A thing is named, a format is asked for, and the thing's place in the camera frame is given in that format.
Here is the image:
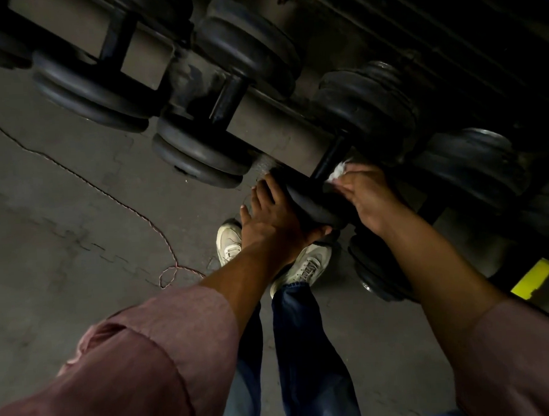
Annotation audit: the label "person's right hand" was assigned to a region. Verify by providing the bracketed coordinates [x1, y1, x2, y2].
[329, 160, 417, 242]

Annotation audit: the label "person's left hand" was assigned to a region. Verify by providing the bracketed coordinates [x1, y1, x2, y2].
[237, 170, 336, 272]

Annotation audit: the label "white cleaning cloth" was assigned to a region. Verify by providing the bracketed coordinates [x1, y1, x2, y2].
[325, 160, 350, 184]

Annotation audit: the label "black yellow dumbbell rack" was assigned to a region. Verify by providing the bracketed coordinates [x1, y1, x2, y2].
[6, 0, 549, 353]

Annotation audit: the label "row of ribbed plate dumbbells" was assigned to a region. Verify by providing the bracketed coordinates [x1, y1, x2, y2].
[342, 123, 549, 306]

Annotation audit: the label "person's right forearm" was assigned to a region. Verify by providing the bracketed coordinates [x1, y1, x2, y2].
[375, 200, 549, 416]

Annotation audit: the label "person's left forearm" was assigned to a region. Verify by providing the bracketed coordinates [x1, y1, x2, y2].
[0, 241, 291, 416]

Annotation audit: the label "person's white shoe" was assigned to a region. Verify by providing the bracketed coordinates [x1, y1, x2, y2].
[214, 218, 245, 268]
[267, 241, 337, 300]

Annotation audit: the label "person's blue jeans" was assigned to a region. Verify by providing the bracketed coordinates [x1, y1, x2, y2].
[209, 279, 363, 416]

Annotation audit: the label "thin red white cord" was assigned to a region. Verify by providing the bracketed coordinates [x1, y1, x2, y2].
[0, 92, 208, 298]

